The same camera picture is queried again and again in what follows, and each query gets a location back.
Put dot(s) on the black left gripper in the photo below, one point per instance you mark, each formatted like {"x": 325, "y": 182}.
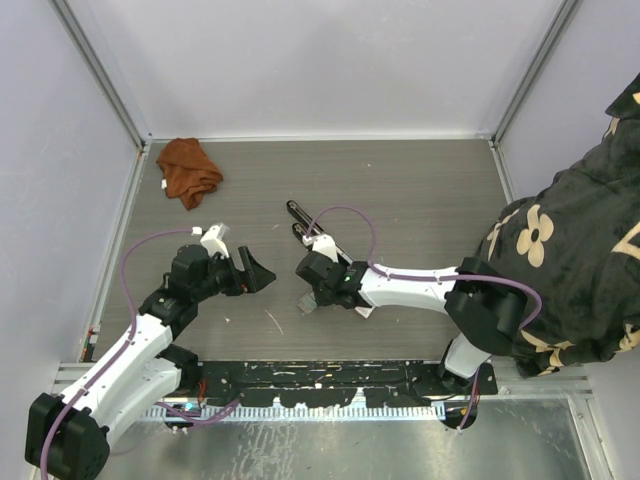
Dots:
{"x": 256, "y": 276}

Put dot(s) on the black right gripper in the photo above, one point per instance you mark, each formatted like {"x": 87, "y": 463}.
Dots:
{"x": 321, "y": 299}

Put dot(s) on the red white staple box sleeve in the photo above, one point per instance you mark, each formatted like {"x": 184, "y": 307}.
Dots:
{"x": 364, "y": 312}

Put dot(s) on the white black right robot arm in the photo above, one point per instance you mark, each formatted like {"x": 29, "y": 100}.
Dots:
{"x": 486, "y": 308}

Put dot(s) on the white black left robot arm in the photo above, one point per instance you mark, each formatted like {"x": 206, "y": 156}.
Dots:
{"x": 70, "y": 435}

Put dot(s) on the orange-brown cloth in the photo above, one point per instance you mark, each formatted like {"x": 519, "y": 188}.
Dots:
{"x": 188, "y": 172}

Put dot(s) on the black floral fleece garment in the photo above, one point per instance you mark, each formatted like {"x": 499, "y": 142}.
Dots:
{"x": 576, "y": 243}

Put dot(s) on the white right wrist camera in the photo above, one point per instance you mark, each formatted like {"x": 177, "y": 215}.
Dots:
{"x": 323, "y": 244}

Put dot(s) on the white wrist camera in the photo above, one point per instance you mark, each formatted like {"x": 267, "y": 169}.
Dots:
{"x": 213, "y": 240}
{"x": 323, "y": 244}

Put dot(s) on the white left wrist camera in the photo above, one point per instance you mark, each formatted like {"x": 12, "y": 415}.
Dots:
{"x": 213, "y": 240}

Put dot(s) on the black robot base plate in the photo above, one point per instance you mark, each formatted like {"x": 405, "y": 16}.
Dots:
{"x": 393, "y": 383}

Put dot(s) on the perforated cable duct strip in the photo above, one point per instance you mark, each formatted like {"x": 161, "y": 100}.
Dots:
{"x": 357, "y": 411}

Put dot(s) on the aluminium frame post left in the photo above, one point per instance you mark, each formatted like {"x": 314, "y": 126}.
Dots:
{"x": 82, "y": 42}

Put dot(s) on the aluminium frame post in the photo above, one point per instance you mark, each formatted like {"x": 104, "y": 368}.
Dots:
{"x": 82, "y": 42}
{"x": 559, "y": 23}

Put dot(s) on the aluminium front rail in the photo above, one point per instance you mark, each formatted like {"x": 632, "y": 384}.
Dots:
{"x": 568, "y": 381}

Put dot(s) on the aluminium frame post right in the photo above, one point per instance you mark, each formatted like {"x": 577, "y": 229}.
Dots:
{"x": 559, "y": 23}

